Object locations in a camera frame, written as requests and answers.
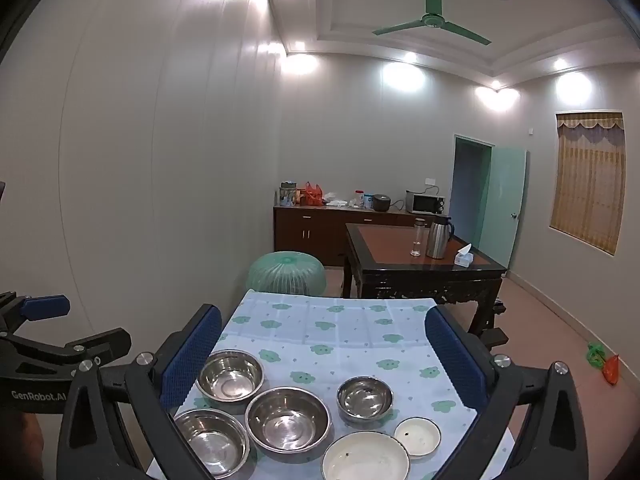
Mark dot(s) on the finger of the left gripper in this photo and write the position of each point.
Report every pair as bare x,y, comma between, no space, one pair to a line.
16,310
107,347

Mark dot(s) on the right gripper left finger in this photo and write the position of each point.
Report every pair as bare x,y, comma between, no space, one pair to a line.
157,387

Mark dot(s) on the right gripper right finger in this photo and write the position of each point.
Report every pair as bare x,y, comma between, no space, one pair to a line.
490,385

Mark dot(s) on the small white enamel bowl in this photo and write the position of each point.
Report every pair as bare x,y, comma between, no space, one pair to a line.
419,436

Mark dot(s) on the small steel bowl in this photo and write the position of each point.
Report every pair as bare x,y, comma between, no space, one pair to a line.
363,400

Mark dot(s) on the large steel bowl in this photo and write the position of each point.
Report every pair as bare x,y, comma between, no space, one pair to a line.
288,421

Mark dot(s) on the large white enamel bowl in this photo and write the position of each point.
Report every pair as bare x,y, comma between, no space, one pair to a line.
365,455

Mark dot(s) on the green floor toy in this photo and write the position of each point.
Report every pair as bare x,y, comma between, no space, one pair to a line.
596,356

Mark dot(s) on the orange floor toy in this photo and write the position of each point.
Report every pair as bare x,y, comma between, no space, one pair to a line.
611,370

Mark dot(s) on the green cloud pattern tablecloth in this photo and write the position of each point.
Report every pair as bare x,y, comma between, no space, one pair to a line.
317,343

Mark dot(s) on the white tissue box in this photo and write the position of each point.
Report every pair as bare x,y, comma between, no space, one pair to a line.
464,256

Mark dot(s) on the steel thermos jug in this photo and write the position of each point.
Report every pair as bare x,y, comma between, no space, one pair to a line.
440,233

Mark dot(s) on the dark wooden table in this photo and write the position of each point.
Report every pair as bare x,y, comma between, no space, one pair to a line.
379,263

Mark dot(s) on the clear glass bottle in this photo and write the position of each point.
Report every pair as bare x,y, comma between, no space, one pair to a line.
418,234

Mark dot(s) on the green plastic stool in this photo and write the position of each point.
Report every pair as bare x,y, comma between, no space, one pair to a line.
289,273

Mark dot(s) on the white microwave oven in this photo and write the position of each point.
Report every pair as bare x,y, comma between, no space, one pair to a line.
424,203

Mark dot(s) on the light green door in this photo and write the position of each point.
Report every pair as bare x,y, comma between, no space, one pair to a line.
502,181

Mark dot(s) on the black rice cooker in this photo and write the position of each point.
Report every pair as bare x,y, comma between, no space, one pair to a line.
380,202

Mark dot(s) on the beige window curtain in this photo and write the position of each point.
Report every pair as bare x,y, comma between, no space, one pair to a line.
590,181

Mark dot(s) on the brown wooden sideboard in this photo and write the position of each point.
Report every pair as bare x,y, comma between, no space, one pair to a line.
321,231

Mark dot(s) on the glass jar on sideboard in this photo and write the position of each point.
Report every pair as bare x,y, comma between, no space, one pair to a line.
287,194

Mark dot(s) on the red plastic bag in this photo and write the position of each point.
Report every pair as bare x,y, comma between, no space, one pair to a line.
311,195

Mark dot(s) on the green ceiling fan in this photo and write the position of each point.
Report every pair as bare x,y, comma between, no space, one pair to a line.
433,18

